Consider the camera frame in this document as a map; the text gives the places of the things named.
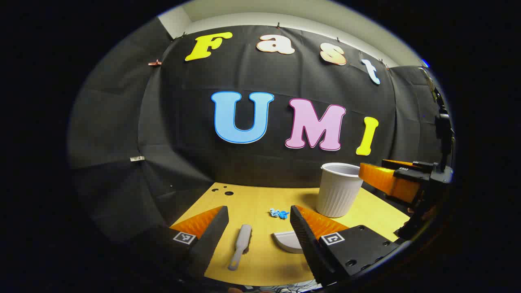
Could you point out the small grey broom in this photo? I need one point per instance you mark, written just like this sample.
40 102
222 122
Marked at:
241 244

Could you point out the white cloth clip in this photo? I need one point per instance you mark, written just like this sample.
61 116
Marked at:
137 158

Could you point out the grey dustpan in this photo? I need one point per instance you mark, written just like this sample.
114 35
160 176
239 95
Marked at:
287 242

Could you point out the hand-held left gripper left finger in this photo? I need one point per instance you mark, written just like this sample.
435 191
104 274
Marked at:
211 240

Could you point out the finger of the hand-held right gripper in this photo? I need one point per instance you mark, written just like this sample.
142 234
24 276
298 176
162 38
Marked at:
382 179
401 164

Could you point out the red cloth clip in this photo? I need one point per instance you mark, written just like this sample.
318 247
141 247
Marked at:
155 63

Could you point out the blue paper trash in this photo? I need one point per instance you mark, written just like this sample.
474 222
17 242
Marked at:
279 213

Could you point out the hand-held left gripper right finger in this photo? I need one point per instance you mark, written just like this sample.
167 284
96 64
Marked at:
305 240

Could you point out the wooden desktop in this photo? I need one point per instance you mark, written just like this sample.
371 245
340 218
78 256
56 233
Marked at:
260 203

